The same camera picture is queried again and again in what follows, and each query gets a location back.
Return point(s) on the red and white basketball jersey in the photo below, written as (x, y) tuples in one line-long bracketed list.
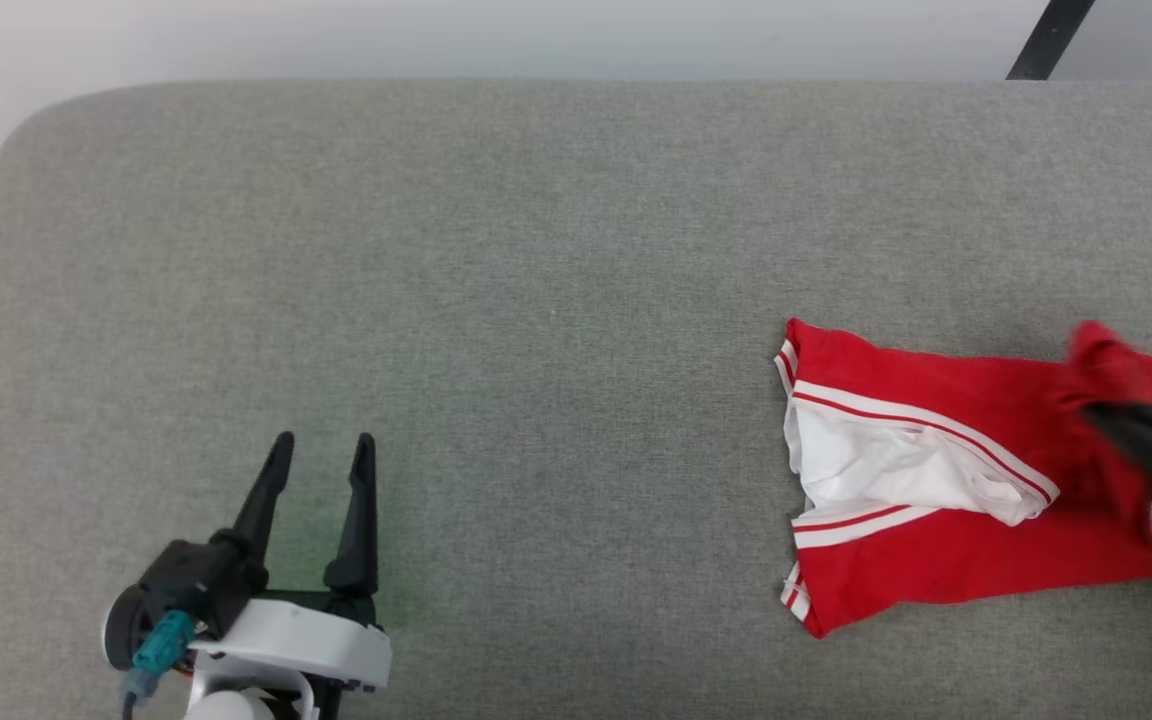
[(936, 540)]

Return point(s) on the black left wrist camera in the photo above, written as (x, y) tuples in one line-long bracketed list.
[(191, 580)]

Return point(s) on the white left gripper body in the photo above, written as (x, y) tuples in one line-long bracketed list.
[(306, 640)]

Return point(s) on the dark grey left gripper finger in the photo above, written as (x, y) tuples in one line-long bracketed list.
[(361, 530), (266, 500)]

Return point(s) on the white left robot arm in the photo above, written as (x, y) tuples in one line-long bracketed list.
[(231, 708)]

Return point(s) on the black diagonal strip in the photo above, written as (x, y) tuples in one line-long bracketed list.
[(1051, 40)]

